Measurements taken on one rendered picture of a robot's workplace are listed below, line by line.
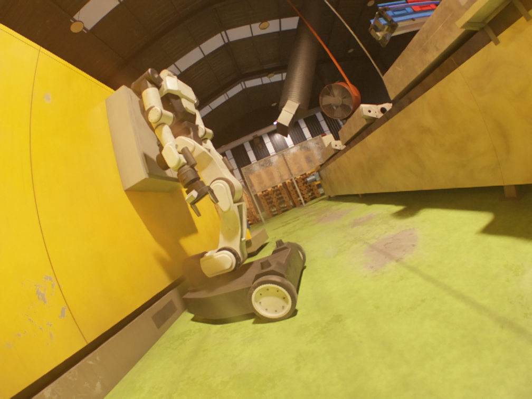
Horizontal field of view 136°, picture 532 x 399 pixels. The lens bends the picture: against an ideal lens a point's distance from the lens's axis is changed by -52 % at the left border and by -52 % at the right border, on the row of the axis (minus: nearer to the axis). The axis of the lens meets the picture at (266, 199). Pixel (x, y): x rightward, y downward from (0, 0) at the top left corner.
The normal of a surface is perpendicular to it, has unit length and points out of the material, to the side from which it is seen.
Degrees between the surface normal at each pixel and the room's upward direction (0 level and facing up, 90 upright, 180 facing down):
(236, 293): 90
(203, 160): 115
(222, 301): 90
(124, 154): 90
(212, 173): 90
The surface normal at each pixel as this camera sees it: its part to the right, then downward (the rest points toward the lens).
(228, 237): -0.23, 0.07
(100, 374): 0.92, -0.39
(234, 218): -0.05, 0.46
